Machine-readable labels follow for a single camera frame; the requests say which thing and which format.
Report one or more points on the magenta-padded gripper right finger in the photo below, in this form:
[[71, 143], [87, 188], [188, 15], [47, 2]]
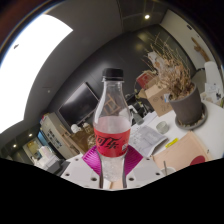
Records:
[[135, 163]]

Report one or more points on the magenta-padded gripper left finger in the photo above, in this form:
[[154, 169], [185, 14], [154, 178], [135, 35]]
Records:
[[89, 163]]

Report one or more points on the clear bottle with red label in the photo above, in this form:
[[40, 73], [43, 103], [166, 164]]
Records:
[[111, 141]]

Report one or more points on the printed newspaper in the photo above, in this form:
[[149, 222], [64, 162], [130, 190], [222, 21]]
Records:
[[146, 140]]

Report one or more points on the metal spoon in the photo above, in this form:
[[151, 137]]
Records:
[[165, 166]]

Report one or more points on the black desktop device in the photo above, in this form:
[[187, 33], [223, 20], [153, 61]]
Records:
[[56, 166]]

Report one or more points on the yellow marker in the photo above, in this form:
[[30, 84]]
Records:
[[172, 143]]

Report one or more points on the white cabinet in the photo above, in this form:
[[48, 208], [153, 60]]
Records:
[[55, 136]]

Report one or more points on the tan cardboard mat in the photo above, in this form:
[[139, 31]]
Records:
[[180, 153]]

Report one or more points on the brown cardboard box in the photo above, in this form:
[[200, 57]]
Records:
[[158, 100]]

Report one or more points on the grey plant saucer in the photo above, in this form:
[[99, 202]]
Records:
[[196, 125]]

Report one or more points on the grey pot with dried plant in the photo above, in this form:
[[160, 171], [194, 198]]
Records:
[[188, 108]]

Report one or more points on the red box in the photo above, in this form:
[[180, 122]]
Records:
[[144, 79]]

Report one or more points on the white papers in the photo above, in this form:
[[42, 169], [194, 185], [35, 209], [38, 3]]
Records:
[[213, 91]]

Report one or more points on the white ceiling light panel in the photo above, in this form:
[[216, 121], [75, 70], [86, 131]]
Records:
[[30, 66]]

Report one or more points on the white chair with papers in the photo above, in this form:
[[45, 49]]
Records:
[[213, 73]]

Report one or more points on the round ceiling spotlight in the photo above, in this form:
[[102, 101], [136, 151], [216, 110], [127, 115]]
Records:
[[147, 16]]

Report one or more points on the black wall screen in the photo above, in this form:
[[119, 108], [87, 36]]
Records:
[[78, 105]]

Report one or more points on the wooden wall figure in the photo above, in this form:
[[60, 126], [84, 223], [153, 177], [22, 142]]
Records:
[[200, 50]]

